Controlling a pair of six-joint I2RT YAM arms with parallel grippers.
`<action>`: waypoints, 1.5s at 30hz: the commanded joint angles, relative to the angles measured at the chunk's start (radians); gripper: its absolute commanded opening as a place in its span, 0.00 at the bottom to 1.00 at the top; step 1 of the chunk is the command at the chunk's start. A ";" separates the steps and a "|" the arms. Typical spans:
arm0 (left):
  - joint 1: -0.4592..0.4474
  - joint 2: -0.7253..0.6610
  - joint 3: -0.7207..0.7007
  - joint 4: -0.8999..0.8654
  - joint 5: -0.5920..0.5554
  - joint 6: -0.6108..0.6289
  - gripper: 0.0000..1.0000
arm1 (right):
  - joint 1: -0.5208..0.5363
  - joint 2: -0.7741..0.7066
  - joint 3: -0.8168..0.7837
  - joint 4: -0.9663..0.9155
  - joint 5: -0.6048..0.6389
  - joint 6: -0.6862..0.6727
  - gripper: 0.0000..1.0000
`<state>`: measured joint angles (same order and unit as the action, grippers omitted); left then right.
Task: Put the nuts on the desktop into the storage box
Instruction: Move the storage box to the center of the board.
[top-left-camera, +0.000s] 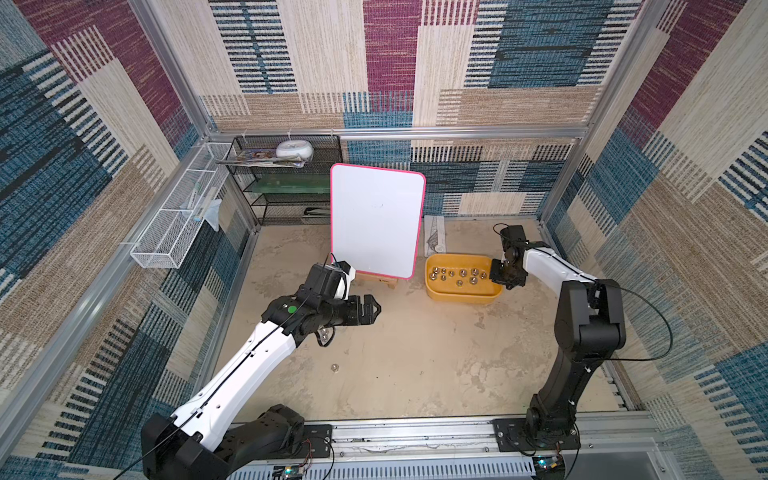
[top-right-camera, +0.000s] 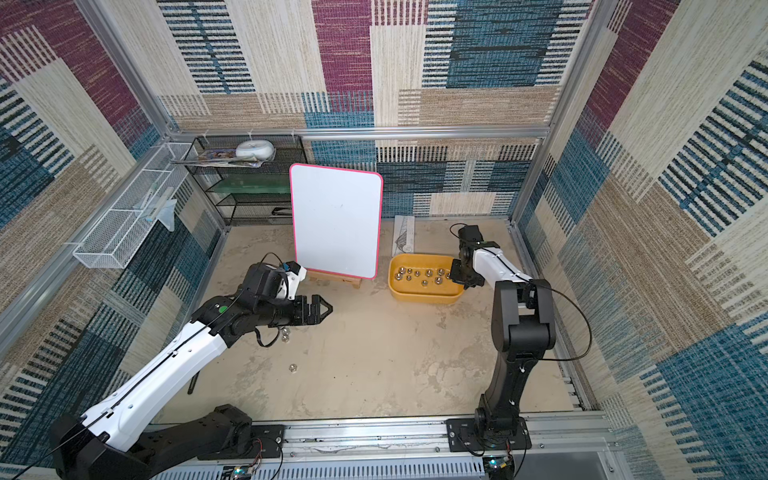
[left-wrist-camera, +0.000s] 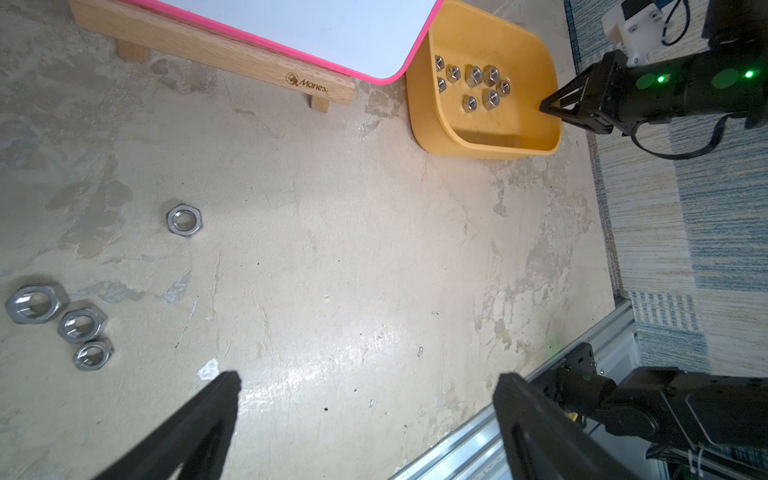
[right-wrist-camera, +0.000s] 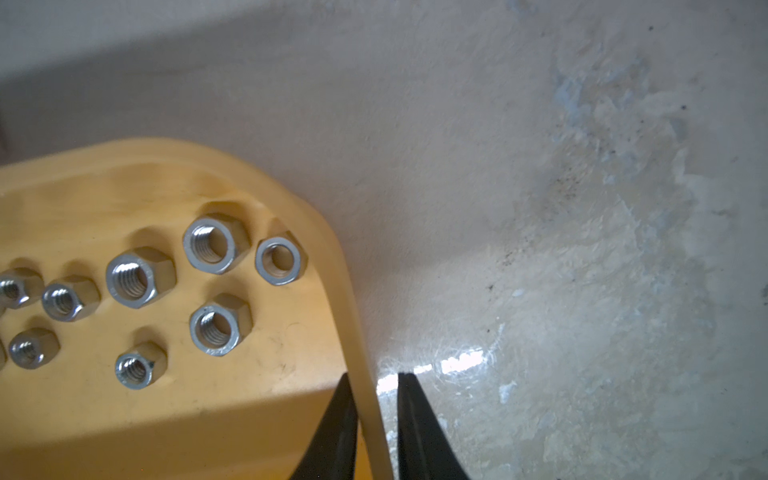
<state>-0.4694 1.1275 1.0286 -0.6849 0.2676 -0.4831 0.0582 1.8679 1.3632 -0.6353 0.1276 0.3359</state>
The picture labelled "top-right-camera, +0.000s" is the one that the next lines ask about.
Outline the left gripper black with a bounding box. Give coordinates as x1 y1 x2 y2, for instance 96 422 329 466
256 292 334 327

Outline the yellow plastic storage box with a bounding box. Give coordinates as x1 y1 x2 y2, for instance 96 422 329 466
388 254 464 304

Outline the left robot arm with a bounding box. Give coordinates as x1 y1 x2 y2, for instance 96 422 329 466
49 261 333 479

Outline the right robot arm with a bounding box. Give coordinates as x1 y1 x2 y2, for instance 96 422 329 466
447 223 556 455

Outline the wooden whiteboard stand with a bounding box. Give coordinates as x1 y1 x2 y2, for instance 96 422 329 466
340 276 362 289

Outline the white printed packet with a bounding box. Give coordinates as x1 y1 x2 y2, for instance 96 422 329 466
392 215 415 256

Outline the pink framed whiteboard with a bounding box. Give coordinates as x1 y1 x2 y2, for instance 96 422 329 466
289 164 384 279

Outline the white round device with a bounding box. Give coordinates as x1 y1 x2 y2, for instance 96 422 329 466
235 140 276 161

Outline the magazine on shelf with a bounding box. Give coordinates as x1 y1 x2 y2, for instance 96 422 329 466
171 150 276 168

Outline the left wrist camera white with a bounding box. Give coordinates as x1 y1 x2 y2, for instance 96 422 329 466
277 261 307 300

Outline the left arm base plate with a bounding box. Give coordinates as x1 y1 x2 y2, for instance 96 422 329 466
197 424 285 460

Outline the black wire shelf rack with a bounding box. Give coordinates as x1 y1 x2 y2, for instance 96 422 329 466
184 134 308 227

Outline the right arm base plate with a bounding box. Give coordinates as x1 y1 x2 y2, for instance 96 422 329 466
445 417 532 454

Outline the white wire wall basket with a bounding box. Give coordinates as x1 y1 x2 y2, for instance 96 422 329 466
73 142 190 269

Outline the aluminium front rail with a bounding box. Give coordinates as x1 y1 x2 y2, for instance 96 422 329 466
149 410 613 480

